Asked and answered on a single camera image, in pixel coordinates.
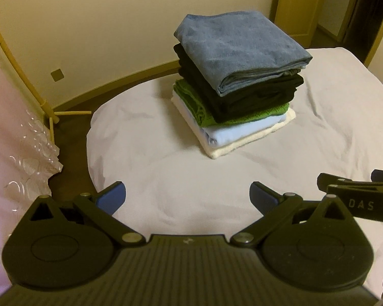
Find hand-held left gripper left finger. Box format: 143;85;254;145
24;181;149;248

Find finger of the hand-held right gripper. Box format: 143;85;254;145
317;170;383;195

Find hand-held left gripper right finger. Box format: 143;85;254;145
230;182;355;248

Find blue denim jeans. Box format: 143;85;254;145
173;12;313;97

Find yellow wooden clothes rack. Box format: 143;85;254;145
0;0;92;145

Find cream folded garment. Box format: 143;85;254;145
172;90;297;160

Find white duvet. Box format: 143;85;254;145
87;47;383;262

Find light blue folded garment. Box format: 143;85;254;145
202;113;286;147

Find black folded garment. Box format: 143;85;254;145
173;43;304;123

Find green folded garment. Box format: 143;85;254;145
174;79;290;127

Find pink patterned curtain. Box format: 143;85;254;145
0;51;64;294

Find dark wooden door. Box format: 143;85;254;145
340;0;383;77

